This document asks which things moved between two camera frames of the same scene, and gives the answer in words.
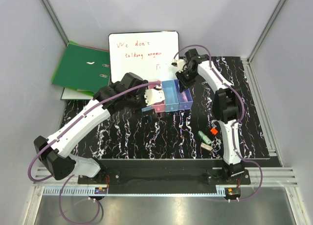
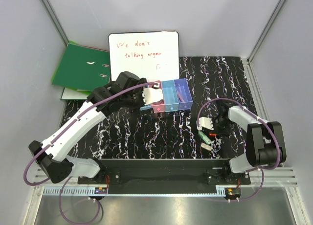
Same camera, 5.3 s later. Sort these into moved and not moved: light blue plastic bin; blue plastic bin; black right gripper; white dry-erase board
Moved: black right gripper
Not moved: blue plastic bin; light blue plastic bin; white dry-erase board
